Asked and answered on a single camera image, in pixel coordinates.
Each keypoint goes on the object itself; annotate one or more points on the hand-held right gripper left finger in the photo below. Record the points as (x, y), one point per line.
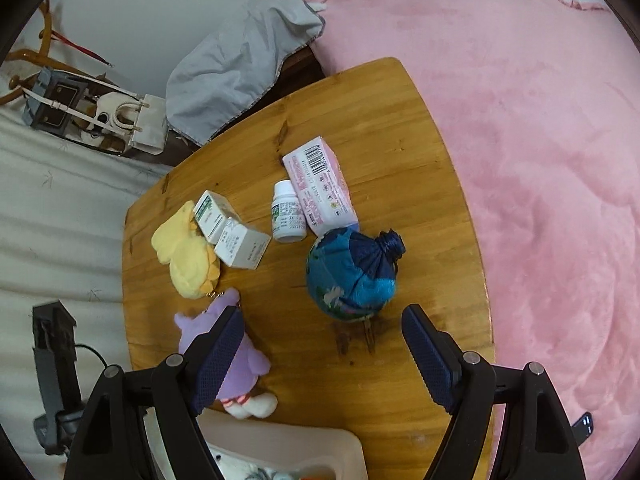
(220, 355)

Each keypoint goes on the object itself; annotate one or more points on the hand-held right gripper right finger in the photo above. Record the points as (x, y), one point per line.
(430, 360)

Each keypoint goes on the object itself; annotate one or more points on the purple plush toy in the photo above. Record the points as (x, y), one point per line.
(247, 365)

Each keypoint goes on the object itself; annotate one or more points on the yellow plush toy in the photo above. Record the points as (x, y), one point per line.
(185, 257)

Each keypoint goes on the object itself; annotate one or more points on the white plastic container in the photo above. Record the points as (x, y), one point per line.
(280, 447)

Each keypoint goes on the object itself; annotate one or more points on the white medicine box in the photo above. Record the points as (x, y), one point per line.
(242, 246)

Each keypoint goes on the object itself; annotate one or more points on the green and white box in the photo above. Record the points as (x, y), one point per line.
(214, 215)

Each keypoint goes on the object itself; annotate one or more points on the white pill bottle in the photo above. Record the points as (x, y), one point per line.
(287, 212)

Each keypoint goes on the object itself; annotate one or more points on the white quilted mattress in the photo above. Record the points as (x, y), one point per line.
(60, 220)

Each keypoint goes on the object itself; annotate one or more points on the pink barcode box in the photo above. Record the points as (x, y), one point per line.
(322, 185)

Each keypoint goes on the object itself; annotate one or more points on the pink fleece blanket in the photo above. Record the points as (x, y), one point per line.
(525, 160)

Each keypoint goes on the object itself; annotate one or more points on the white tote bag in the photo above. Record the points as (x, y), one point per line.
(142, 120)

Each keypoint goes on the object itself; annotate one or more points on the grey cloth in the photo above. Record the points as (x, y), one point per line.
(240, 65)

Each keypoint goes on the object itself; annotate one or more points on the wooden coat rack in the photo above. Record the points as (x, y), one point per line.
(30, 50)

